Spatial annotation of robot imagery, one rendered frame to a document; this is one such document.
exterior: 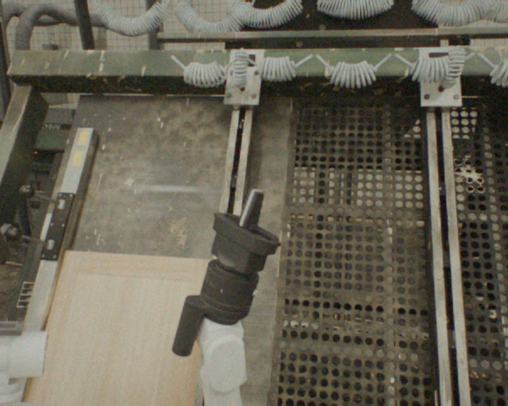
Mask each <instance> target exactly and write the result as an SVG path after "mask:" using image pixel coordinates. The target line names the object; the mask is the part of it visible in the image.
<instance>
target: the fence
mask: <svg viewBox="0 0 508 406"><path fill-rule="evenodd" d="M80 131H90V132H89V134H88V138H87V142H86V145H77V142H78V139H79V136H80ZM97 137H98V133H97V132H96V131H95V130H94V128H78V131H77V134H76V137H75V142H74V146H73V150H71V151H72V152H70V157H69V162H68V166H67V169H66V172H65V175H64V178H63V184H62V187H61V190H60V192H68V193H75V200H74V204H73V207H72V211H71V213H70V217H69V220H68V223H67V227H66V231H65V235H64V237H63V243H62V247H61V250H60V254H59V257H58V260H57V261H49V260H41V265H40V267H39V268H38V272H37V275H36V281H35V285H34V288H33V291H32V294H31V297H30V303H29V306H28V310H27V312H26V316H25V328H24V331H23V332H44V329H45V325H46V322H47V316H48V313H50V309H51V306H52V300H53V296H54V293H55V289H56V285H57V282H58V276H59V273H60V269H61V265H62V262H63V258H64V252H65V250H67V251H69V246H70V242H71V239H72V238H73V235H74V231H75V225H76V222H77V218H78V215H79V211H80V205H81V202H82V198H83V194H84V191H85V187H86V181H87V178H88V174H89V171H90V168H91V162H92V158H93V155H94V151H95V147H96V143H97ZM75 151H84V155H83V158H82V162H81V165H80V167H76V166H71V165H72V161H73V159H74V155H75ZM16 379H18V380H19V386H21V387H23V391H22V396H21V398H20V399H18V400H17V402H18V403H25V401H26V397H27V393H28V390H29V386H30V381H31V377H22V378H16Z"/></svg>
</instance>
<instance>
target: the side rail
mask: <svg viewBox="0 0 508 406"><path fill-rule="evenodd" d="M49 107H50V104H49V103H48V102H47V99H46V98H45V97H44V96H42V95H41V94H40V93H38V92H37V91H36V90H35V88H34V87H33V85H16V87H15V90H14V94H13V97H12V99H10V102H9V104H8V109H7V112H6V115H5V118H4V120H3V125H2V127H1V129H0V228H1V227H2V226H4V225H5V224H12V225H13V224H14V218H15V215H16V212H17V210H18V206H19V202H20V198H21V195H20V194H19V190H20V188H21V187H22V186H24V185H25V182H26V179H27V176H28V173H29V171H30V165H31V163H32V159H33V156H34V153H35V151H34V150H33V148H32V147H33V144H34V141H35V138H36V133H38V131H39V129H43V126H44V123H45V120H46V117H47V112H48V109H49Z"/></svg>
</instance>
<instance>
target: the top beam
mask: <svg viewBox="0 0 508 406"><path fill-rule="evenodd" d="M460 48H464V49H465V51H464V52H466V53H467V54H466V55H465V56H466V57H467V56H468V55H470V54H472V53H473V52H474V53H475V55H474V56H473V57H471V58H469V59H467V60H466V61H465V62H464V66H463V67H462V68H463V70H462V71H461V77H460V78H459V79H460V90H461V96H508V86H507V87H504V88H503V87H502V85H500V86H497V84H496V83H495V84H492V83H491V82H492V79H493V76H491V75H490V74H491V72H492V71H493V69H492V68H491V67H490V66H489V65H488V64H486V63H485V62H484V61H483V60H482V59H481V58H480V57H479V56H478V54H479V53H482V54H483V55H484V56H485V57H486V58H487V59H488V60H489V61H490V62H491V63H492V64H493V65H498V64H499V63H500V62H501V61H504V60H506V61H508V47H460ZM231 50H240V49H229V50H107V51H55V50H15V52H14V54H13V56H12V59H11V61H10V64H9V67H8V72H7V76H8V77H9V78H10V79H11V80H12V81H13V82H14V83H15V84H30V85H34V86H35V87H36V88H37V89H38V90H39V91H40V93H68V94H139V95H225V91H226V85H227V80H225V81H224V83H223V84H222V85H221V84H219V86H214V87H211V86H209V87H208V88H206V87H205V86H204V87H203V88H202V87H200V86H194V85H190V84H189V83H185V81H184V77H185V76H184V75H183V73H184V70H183V69H182V68H181V67H180V66H179V65H178V64H177V63H176V62H175V61H174V60H173V59H172V58H171V56H172V55H173V56H175V57H176V58H177V59H178V60H179V61H180V63H181V64H182V65H183V66H184V67H187V68H188V66H189V65H190V63H199V64H203V65H204V64H205V65H207V64H211V63H214V62H217V64H218V65H219V67H220V65H222V66H223V68H225V67H226V66H227V65H228V64H229V61H230V54H231ZM263 50H264V54H263V57H264V58H265V57H266V59H267V57H272V58H283V57H286V56H289V58H290V64H291V60H293V61H294V64H298V63H299V62H300V61H301V60H303V59H304V58H307V57H308V56H310V55H313V58H310V59H309V60H307V61H305V62H304V63H303V64H302V65H301V66H299V67H298V68H297V69H296V70H295V77H293V76H292V80H287V81H283V80H282V82H279V81H278V80H277V82H274V81H272V82H269V80H268V81H265V80H264V79H263V80H261V86H260V94H259V96H420V95H421V87H420V82H418V81H417V78H418V76H417V78H416V80H412V78H413V75H414V73H415V71H416V69H415V70H414V72H413V74H410V72H411V68H412V67H409V66H408V65H406V64H405V63H403V62H402V61H401V60H399V59H398V58H397V57H395V54H398V55H399V56H401V57H402V58H404V59H405V60H406V61H407V62H409V63H410V64H412V63H416V61H417V60H418V59H419V47H407V48H353V49H263ZM390 54H391V55H392V57H391V58H389V59H388V60H387V61H385V62H384V63H383V64H382V65H381V66H380V67H378V68H377V71H376V72H374V71H373V73H374V76H375V79H376V80H373V78H372V76H371V75H370V73H369V71H368V70H367V71H368V74H369V77H370V80H371V83H372V84H371V85H369V84H368V82H367V77H366V75H365V73H364V76H365V81H366V85H367V86H366V87H364V86H363V83H362V77H361V74H360V80H361V88H358V87H357V82H356V86H355V89H351V81H350V84H349V88H348V89H346V88H345V83H344V86H343V88H340V82H339V84H338V86H335V81H334V83H333V84H330V80H331V78H332V77H329V72H330V70H329V69H328V68H327V67H326V66H325V65H324V64H323V63H322V62H321V61H320V60H319V59H318V58H317V57H316V56H317V55H318V56H319V57H321V58H322V59H323V60H324V61H325V62H326V63H327V64H328V65H329V66H330V67H331V66H334V67H335V66H336V64H337V63H338V62H341V63H342V62H344V63H348V64H349V63H350V64H355V63H356V64H358V63H363V61H366V62H367V63H368V65H369V64H371V65H372V66H373V67H375V66H376V65H377V64H378V63H380V62H381V61H382V60H383V59H384V58H386V57H387V56H388V55H390ZM416 68H417V67H416ZM340 81H341V80H340ZM345 81H346V79H345Z"/></svg>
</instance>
